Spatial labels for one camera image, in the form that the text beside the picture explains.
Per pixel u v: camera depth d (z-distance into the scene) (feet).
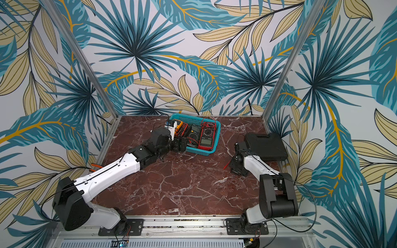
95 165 3.12
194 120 3.50
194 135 3.20
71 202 1.29
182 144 2.30
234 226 2.40
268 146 3.22
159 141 1.91
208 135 3.20
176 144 2.26
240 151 2.40
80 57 2.75
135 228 2.40
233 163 2.81
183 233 2.39
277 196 1.44
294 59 2.81
